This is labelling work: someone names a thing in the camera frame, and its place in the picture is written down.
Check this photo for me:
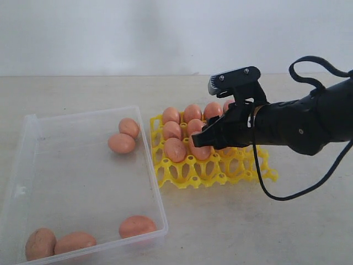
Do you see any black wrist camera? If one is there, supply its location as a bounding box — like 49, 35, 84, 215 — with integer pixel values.
208, 66, 268, 103

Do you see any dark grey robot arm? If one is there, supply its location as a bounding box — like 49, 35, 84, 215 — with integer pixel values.
192, 66, 352, 156

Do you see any brown egg second row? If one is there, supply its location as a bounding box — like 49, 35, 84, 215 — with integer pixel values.
186, 119, 205, 136

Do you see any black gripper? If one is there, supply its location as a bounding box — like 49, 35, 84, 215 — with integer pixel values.
191, 101, 270, 147

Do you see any yellow plastic egg tray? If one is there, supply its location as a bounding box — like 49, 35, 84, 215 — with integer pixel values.
149, 112, 279, 190

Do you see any brown egg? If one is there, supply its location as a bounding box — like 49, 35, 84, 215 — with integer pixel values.
164, 138, 187, 163
108, 133, 136, 154
189, 131, 212, 161
204, 102, 223, 120
162, 121, 183, 140
119, 215, 157, 239
223, 99, 234, 113
162, 107, 181, 124
183, 104, 202, 123
25, 227, 57, 261
118, 118, 140, 139
54, 231, 97, 255

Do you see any black cable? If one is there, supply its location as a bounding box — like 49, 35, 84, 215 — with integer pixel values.
249, 56, 353, 201

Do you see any clear plastic box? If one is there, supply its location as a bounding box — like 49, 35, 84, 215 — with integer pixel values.
1, 105, 168, 264

